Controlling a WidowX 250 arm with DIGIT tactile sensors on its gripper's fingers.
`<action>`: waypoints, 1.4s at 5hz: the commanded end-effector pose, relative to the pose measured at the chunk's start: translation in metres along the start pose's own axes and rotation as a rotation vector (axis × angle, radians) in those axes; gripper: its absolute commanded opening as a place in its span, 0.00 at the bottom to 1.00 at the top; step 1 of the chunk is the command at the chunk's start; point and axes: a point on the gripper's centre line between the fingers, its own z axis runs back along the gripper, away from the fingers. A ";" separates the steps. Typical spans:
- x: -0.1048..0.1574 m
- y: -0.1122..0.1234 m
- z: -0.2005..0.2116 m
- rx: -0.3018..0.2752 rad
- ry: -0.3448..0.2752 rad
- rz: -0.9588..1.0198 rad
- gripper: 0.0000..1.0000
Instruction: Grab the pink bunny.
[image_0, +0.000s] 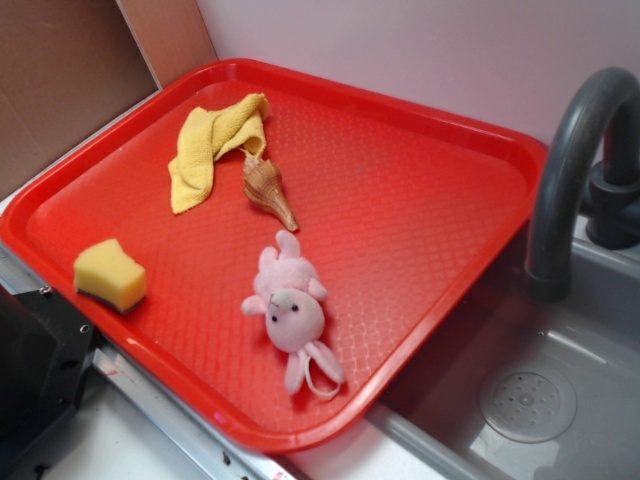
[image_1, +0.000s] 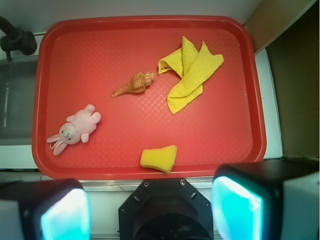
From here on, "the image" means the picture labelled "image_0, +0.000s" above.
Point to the grey curved faucet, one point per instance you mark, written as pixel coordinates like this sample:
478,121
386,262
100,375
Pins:
592,169

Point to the brown cardboard panel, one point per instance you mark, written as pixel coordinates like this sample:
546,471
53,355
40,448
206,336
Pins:
68,68

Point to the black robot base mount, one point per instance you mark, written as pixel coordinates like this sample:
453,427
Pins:
47,347

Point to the pink plush bunny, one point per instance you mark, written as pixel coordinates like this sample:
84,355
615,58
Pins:
288,293

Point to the grey plastic sink basin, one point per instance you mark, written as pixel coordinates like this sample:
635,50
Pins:
509,388

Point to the brown conch seashell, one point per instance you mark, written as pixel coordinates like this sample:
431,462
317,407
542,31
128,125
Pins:
263,186

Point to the yellow folded cloth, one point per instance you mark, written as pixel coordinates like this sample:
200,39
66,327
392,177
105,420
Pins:
205,137

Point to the yellow sponge with dark base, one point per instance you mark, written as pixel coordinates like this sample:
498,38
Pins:
106,272

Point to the red plastic tray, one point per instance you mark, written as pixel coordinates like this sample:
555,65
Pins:
401,208

